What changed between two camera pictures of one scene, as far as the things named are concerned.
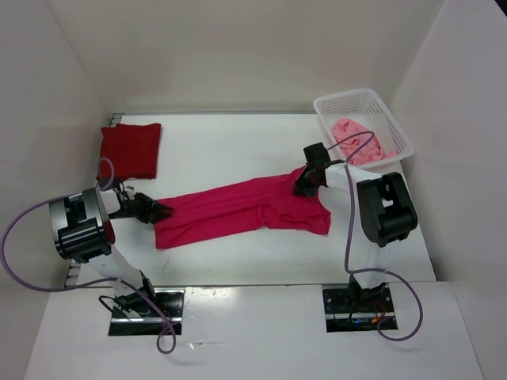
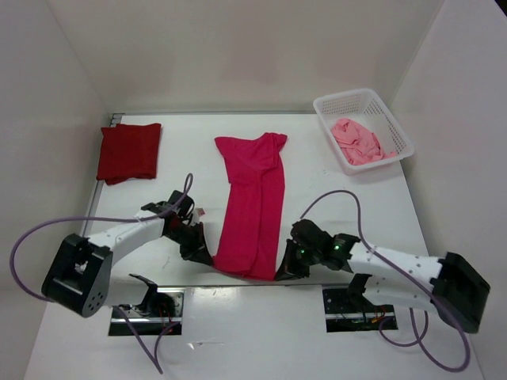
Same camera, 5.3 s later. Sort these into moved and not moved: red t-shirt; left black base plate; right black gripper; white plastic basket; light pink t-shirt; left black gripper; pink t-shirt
Moved: pink t-shirt; right black gripper; left black gripper
Not moved: left black base plate; white plastic basket; red t-shirt; light pink t-shirt
